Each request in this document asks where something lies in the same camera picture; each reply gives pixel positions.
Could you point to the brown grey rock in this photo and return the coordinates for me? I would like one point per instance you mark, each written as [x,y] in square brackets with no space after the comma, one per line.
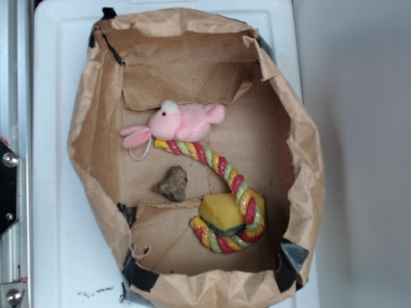
[173,186]

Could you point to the brown paper-lined cardboard box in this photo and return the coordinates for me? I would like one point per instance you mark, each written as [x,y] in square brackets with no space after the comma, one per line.
[135,62]

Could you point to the pink plush bunny toy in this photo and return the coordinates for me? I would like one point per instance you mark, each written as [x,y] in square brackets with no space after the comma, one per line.
[191,122]

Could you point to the yellow green sponge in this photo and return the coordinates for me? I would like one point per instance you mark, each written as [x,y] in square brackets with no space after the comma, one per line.
[222,213]

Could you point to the white plastic tray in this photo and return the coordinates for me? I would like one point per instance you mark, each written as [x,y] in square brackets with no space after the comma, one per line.
[72,266]

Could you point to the red yellow green rope toy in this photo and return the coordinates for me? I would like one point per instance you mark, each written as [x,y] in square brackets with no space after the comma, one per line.
[251,202]

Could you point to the black metal corner bracket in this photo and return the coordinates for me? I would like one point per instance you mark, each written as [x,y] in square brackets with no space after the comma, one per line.
[8,187]

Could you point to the silver aluminium frame rail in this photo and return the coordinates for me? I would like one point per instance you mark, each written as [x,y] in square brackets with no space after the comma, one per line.
[16,107]

